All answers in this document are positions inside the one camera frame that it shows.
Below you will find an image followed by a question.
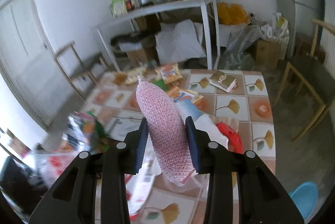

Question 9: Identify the large colourful snack bag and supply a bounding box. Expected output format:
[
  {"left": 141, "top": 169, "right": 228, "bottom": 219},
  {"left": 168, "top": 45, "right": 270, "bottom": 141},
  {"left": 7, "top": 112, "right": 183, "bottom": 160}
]
[{"left": 59, "top": 112, "right": 109, "bottom": 154}]

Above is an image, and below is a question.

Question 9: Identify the pink bubble wrap roll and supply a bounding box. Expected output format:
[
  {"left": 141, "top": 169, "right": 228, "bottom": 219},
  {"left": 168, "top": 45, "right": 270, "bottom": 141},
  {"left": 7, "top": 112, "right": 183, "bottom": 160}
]
[{"left": 136, "top": 76, "right": 195, "bottom": 186}]

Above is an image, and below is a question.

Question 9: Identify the red plastic wrapper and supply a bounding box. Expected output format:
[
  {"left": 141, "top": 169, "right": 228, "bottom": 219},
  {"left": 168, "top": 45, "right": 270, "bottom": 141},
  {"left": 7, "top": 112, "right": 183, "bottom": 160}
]
[{"left": 216, "top": 122, "right": 244, "bottom": 154}]

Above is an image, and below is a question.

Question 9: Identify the pink white plastic bag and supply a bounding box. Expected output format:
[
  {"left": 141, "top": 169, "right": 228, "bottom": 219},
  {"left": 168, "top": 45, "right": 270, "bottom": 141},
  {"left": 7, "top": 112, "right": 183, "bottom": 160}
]
[{"left": 33, "top": 146, "right": 161, "bottom": 221}]

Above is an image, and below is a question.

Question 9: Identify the blue plastic waste basket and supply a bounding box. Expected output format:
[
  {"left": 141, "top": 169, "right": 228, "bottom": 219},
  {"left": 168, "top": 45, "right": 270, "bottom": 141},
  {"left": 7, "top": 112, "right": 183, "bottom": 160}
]
[{"left": 289, "top": 181, "right": 318, "bottom": 221}]

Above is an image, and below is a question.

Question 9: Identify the patterned tablecloth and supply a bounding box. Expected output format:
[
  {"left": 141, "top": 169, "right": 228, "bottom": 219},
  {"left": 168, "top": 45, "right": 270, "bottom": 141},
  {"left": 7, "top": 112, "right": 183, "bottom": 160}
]
[{"left": 82, "top": 70, "right": 276, "bottom": 223}]

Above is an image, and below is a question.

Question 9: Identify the orange biscuit packet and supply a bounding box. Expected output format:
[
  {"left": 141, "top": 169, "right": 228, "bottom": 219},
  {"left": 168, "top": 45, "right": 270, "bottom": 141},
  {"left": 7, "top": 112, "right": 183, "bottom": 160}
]
[{"left": 166, "top": 86, "right": 203, "bottom": 106}]

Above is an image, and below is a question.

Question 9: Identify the gold book box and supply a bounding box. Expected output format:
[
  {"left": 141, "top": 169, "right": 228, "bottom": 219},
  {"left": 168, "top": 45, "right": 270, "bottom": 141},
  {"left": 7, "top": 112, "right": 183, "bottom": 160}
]
[{"left": 209, "top": 70, "right": 236, "bottom": 93}]

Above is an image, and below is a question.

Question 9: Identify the wooden chair dark seat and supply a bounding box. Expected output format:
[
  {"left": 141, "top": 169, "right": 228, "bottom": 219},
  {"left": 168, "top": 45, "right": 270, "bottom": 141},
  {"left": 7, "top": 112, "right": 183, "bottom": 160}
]
[{"left": 54, "top": 41, "right": 111, "bottom": 100}]

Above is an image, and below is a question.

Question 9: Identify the grey plastic bag on floor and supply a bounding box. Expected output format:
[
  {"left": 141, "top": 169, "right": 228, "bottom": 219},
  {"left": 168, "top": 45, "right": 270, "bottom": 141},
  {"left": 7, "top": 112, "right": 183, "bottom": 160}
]
[{"left": 218, "top": 25, "right": 262, "bottom": 70}]

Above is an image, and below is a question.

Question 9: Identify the orange snack packet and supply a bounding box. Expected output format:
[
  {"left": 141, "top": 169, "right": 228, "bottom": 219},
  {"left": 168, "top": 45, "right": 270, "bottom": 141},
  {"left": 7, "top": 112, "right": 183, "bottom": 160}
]
[{"left": 156, "top": 63, "right": 183, "bottom": 84}]

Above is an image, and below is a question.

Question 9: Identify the wooden armchair dark seat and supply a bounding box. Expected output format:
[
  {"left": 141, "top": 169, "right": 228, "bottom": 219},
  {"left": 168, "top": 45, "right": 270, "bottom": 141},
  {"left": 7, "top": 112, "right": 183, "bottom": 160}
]
[{"left": 274, "top": 19, "right": 334, "bottom": 142}]

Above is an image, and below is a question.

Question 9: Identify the cardboard box on floor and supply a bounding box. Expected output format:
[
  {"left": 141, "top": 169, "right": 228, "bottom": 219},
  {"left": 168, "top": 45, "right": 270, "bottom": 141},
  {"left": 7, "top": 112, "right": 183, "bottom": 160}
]
[{"left": 255, "top": 40, "right": 281, "bottom": 69}]

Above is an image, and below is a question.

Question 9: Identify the white plastic bag under table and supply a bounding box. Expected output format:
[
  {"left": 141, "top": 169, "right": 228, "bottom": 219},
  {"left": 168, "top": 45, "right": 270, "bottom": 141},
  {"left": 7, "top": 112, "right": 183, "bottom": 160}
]
[{"left": 155, "top": 19, "right": 206, "bottom": 65}]

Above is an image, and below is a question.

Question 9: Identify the yellow orange bag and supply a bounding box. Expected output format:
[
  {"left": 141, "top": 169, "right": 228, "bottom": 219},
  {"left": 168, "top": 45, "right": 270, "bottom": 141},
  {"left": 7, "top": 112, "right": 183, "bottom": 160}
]
[{"left": 217, "top": 2, "right": 249, "bottom": 26}]

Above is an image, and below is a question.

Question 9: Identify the white metal side table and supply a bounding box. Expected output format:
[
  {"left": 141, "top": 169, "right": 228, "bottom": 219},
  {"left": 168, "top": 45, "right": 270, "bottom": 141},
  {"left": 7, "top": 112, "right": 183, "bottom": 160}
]
[{"left": 91, "top": 0, "right": 221, "bottom": 72}]

